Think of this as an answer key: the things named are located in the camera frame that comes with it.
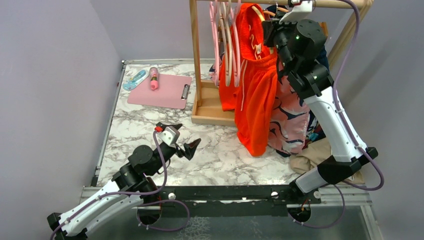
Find cream hanger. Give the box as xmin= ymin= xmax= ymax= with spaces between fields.
xmin=218 ymin=0 xmax=233 ymax=87

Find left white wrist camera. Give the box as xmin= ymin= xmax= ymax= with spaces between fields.
xmin=154 ymin=126 xmax=180 ymax=148

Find pink hanger holding shorts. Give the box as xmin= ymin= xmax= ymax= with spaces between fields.
xmin=230 ymin=0 xmax=241 ymax=87

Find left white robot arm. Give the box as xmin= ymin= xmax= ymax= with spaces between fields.
xmin=47 ymin=122 xmax=202 ymax=240

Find light blue package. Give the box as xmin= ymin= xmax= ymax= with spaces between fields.
xmin=122 ymin=69 xmax=148 ymax=91

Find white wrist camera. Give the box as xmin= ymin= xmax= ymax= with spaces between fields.
xmin=154 ymin=126 xmax=180 ymax=148
xmin=279 ymin=0 xmax=314 ymax=24

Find wooden clothes rack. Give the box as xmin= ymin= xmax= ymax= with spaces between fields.
xmin=189 ymin=0 xmax=374 ymax=127

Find pink clipboard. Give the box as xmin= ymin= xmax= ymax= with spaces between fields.
xmin=127 ymin=74 xmax=193 ymax=109

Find beige garment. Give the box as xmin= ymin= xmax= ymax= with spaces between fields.
xmin=289 ymin=137 xmax=365 ymax=185

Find pink tube bottle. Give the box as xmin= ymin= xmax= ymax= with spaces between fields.
xmin=149 ymin=67 xmax=159 ymax=91

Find orange wooden hanger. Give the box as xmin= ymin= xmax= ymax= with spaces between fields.
xmin=263 ymin=5 xmax=290 ymax=17

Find pink shark print shorts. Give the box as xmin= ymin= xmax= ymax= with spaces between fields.
xmin=208 ymin=62 xmax=312 ymax=157

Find colourful print garment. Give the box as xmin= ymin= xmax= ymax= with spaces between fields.
xmin=305 ymin=111 xmax=326 ymax=146

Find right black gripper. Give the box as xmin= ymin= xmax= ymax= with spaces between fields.
xmin=263 ymin=10 xmax=302 ymax=73

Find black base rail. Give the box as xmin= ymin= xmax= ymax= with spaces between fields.
xmin=135 ymin=183 xmax=322 ymax=220

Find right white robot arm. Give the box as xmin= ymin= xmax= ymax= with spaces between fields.
xmin=262 ymin=18 xmax=379 ymax=204

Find navy blue garment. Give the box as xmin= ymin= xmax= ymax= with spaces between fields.
xmin=264 ymin=14 xmax=330 ymax=71

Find orange shorts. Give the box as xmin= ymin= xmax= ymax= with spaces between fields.
xmin=218 ymin=3 xmax=277 ymax=157

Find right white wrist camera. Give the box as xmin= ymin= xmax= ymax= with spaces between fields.
xmin=279 ymin=0 xmax=314 ymax=24

